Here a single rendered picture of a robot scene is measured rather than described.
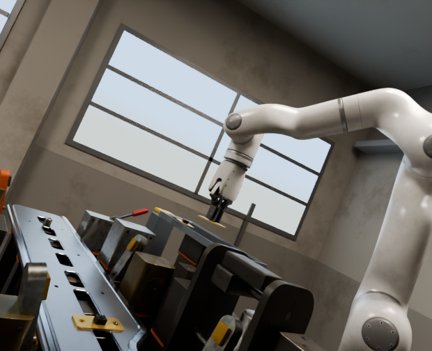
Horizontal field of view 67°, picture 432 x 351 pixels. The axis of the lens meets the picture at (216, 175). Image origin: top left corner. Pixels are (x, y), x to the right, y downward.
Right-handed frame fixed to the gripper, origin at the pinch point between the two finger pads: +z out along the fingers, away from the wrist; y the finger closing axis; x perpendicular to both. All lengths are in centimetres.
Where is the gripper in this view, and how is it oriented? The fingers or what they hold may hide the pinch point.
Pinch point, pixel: (214, 214)
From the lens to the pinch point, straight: 94.3
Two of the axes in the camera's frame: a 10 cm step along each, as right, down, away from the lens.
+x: 7.8, 2.9, -5.5
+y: -4.8, -2.7, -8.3
